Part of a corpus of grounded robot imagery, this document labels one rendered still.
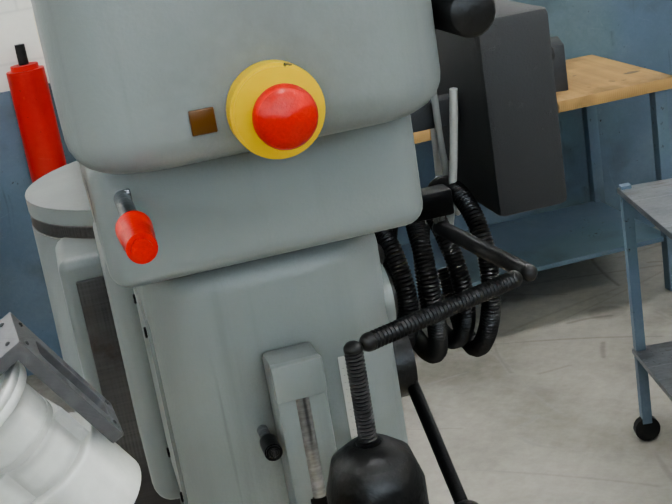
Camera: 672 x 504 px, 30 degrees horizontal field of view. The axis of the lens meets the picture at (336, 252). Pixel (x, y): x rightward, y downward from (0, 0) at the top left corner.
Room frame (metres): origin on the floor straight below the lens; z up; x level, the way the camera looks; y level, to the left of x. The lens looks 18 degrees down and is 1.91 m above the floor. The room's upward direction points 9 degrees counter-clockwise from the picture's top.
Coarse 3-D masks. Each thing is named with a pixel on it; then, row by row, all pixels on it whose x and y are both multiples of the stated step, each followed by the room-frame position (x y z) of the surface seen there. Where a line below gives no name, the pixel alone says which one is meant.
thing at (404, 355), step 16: (400, 352) 1.04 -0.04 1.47; (400, 368) 1.04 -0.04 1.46; (416, 368) 1.04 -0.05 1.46; (400, 384) 1.04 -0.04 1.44; (416, 384) 1.04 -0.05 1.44; (416, 400) 1.03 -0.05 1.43; (432, 416) 1.01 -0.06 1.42; (432, 432) 1.00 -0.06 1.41; (432, 448) 0.99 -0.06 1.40; (448, 464) 0.97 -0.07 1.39; (448, 480) 0.96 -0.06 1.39; (464, 496) 0.94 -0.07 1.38
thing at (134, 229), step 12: (120, 192) 0.85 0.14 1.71; (120, 204) 0.82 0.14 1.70; (132, 204) 0.82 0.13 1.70; (120, 216) 0.77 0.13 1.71; (132, 216) 0.76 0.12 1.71; (144, 216) 0.76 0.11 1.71; (120, 228) 0.75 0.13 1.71; (132, 228) 0.73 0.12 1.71; (144, 228) 0.73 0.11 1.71; (120, 240) 0.74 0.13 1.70; (132, 240) 0.72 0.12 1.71; (144, 240) 0.72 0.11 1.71; (156, 240) 0.73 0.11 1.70; (132, 252) 0.72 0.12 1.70; (144, 252) 0.72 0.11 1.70; (156, 252) 0.72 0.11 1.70
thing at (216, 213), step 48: (336, 144) 0.89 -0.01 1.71; (384, 144) 0.89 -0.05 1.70; (96, 192) 0.86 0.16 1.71; (144, 192) 0.86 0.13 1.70; (192, 192) 0.87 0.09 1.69; (240, 192) 0.87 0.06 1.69; (288, 192) 0.88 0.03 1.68; (336, 192) 0.89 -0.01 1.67; (384, 192) 0.89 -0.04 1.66; (192, 240) 0.86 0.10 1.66; (240, 240) 0.87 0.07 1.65; (288, 240) 0.88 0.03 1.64; (336, 240) 0.89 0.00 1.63
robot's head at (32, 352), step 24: (0, 336) 0.63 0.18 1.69; (24, 336) 0.63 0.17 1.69; (0, 360) 0.61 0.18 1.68; (24, 360) 0.62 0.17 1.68; (48, 360) 0.65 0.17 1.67; (0, 384) 0.62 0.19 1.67; (48, 384) 0.62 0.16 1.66; (72, 384) 0.63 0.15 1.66; (0, 408) 0.61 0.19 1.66; (96, 408) 0.64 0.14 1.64; (120, 432) 0.64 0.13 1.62
